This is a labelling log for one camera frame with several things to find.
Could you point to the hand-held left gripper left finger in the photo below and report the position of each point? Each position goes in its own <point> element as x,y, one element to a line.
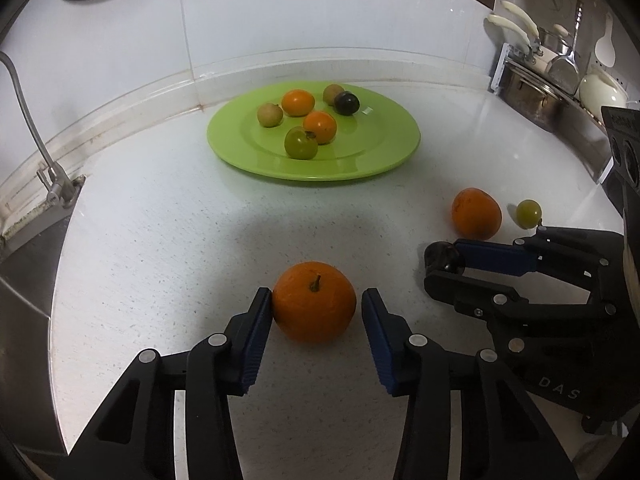
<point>256,340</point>

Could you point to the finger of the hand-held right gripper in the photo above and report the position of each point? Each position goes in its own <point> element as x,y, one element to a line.
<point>495,256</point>
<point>470,296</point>

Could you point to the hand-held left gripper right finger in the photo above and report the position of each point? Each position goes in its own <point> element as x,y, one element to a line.
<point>377,342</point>

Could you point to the large tangerine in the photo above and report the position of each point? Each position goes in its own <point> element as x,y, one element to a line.
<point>476,213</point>

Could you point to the dark purple plum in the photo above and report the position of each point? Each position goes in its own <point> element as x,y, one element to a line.
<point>442,256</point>
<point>347,104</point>

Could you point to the small green plum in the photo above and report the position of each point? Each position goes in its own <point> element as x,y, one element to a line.
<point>528,213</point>

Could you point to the tangerine with stem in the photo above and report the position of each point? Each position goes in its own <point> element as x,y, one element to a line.
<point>314,305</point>

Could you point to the green plate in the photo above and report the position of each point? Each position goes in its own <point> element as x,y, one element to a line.
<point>380,145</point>

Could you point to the green plum with brown calyx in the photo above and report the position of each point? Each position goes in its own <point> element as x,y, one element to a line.
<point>301,144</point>

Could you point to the small tangerine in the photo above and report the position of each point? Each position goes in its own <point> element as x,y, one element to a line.
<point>320,127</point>
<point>298,102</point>

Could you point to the tan longan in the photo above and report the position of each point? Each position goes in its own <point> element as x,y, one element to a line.
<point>270,115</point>
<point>330,92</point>

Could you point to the steel dish rack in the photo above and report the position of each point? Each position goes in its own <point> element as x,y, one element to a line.
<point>590,135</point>

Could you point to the stainless steel pot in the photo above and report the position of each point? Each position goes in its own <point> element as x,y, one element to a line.
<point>530,95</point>

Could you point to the white ceramic pot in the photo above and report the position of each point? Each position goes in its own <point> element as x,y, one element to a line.
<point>602,92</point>

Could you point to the steel ladle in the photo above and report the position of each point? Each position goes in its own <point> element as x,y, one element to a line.
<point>565,67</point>

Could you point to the stainless steel sink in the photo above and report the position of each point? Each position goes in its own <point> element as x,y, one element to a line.
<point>25,300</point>

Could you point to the white rice paddle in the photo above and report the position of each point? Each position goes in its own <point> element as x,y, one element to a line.
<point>605,47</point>

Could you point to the slim gooseneck faucet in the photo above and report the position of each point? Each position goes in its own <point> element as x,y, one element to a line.
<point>22,100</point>

